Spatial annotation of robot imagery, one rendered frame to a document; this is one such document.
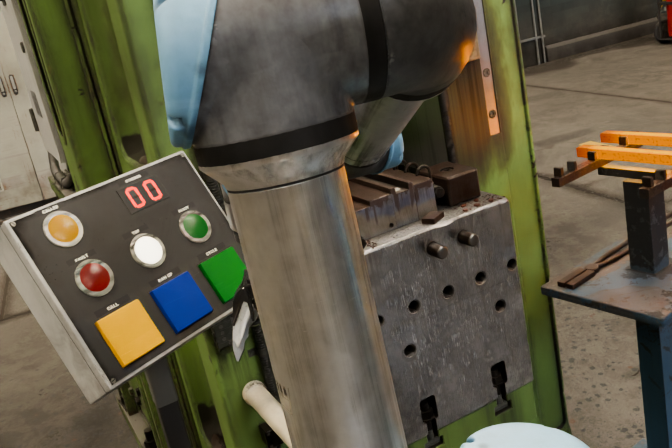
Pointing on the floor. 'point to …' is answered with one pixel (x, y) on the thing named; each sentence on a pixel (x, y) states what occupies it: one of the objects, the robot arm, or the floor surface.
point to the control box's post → (167, 404)
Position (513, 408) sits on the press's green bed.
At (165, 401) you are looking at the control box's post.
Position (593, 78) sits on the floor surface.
